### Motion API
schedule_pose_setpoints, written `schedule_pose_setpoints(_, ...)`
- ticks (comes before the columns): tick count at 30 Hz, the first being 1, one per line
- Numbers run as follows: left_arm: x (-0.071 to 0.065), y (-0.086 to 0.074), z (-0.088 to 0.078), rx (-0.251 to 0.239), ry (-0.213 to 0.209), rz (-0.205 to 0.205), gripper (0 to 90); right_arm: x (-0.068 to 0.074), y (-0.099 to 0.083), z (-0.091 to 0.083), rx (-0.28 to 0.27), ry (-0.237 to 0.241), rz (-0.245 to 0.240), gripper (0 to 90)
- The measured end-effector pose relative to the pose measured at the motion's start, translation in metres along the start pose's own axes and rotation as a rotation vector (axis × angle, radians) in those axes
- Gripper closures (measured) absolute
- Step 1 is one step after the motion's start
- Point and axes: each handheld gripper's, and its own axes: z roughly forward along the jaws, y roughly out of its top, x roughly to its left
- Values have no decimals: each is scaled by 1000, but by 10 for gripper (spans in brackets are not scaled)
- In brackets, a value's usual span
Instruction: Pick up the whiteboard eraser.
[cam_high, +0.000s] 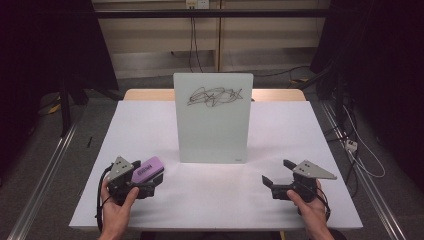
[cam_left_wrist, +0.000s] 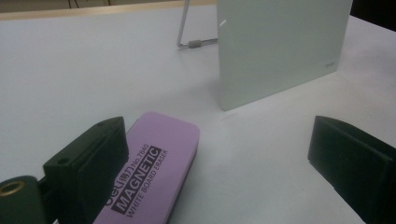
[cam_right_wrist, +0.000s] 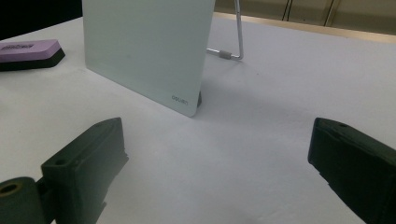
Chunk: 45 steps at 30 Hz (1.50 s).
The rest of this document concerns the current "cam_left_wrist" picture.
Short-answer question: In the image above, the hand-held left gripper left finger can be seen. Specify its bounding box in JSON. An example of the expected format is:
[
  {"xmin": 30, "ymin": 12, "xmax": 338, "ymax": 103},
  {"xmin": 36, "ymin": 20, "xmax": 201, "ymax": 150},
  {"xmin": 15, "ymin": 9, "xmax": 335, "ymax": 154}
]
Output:
[{"xmin": 42, "ymin": 116, "xmax": 130, "ymax": 224}]

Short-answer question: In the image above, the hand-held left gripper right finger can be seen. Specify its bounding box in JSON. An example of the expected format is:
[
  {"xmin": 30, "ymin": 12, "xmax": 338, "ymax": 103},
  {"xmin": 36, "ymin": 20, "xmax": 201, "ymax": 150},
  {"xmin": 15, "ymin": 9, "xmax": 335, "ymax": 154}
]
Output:
[{"xmin": 307, "ymin": 115, "xmax": 396, "ymax": 224}]

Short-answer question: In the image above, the purple whiteboard eraser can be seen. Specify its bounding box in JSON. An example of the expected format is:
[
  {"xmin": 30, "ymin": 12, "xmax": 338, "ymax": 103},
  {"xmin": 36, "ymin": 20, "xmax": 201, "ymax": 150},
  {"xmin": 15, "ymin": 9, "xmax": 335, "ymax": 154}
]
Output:
[{"xmin": 92, "ymin": 111, "xmax": 201, "ymax": 224}]

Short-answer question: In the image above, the white glass desktop whiteboard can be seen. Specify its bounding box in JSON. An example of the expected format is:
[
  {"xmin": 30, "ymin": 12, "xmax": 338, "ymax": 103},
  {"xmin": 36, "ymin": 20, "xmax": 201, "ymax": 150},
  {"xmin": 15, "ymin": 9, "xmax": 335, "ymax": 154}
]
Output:
[{"xmin": 217, "ymin": 0, "xmax": 354, "ymax": 112}]

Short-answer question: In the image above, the grey metal stand leg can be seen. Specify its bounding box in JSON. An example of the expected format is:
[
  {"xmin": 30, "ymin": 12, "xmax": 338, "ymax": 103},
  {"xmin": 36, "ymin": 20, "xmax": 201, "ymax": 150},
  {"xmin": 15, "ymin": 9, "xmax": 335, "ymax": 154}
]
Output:
[{"xmin": 177, "ymin": 0, "xmax": 219, "ymax": 49}]

